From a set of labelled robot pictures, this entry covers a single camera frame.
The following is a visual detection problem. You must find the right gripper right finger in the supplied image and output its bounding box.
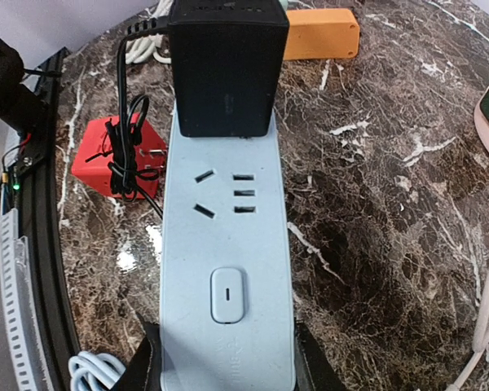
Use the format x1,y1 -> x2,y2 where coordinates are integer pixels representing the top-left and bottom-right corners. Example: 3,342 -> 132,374
294,321 -> 346,391

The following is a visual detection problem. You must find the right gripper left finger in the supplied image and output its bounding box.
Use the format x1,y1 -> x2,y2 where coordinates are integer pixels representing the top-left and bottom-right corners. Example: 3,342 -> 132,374
113,313 -> 162,391

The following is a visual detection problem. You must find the light blue power strip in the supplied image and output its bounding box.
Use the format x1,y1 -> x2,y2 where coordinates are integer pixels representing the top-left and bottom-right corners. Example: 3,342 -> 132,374
159,122 -> 296,390

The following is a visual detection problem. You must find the red cube socket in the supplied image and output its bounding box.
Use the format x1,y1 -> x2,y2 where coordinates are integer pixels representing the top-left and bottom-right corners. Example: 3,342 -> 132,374
71,112 -> 168,200

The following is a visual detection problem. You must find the black plug adapter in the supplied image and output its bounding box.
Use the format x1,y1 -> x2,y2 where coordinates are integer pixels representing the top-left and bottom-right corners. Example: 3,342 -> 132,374
168,1 -> 289,138

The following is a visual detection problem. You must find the green plug adapter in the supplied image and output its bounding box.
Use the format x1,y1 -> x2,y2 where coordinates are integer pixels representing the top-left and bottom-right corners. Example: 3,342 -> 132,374
279,0 -> 289,11

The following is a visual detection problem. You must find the pink round socket base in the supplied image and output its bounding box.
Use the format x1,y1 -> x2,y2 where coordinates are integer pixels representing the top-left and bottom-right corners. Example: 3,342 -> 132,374
474,99 -> 489,153

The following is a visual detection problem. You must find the orange power strip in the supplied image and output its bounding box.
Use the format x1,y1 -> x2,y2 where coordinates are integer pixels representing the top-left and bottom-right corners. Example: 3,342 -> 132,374
284,8 -> 360,60

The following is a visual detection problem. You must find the light blue cable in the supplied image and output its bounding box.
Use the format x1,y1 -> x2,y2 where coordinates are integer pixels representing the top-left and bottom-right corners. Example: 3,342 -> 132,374
67,350 -> 127,391

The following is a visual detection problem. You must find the white slotted cable duct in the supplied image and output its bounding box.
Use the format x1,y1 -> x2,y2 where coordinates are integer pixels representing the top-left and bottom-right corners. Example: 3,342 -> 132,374
0,209 -> 52,390

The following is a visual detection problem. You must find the black adapter thin cable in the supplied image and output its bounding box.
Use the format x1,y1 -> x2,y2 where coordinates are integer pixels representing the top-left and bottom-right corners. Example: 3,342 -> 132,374
85,18 -> 172,219

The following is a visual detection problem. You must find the orange strip white cable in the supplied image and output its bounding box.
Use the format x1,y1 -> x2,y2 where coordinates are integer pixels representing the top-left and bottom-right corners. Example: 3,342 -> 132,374
124,0 -> 176,65

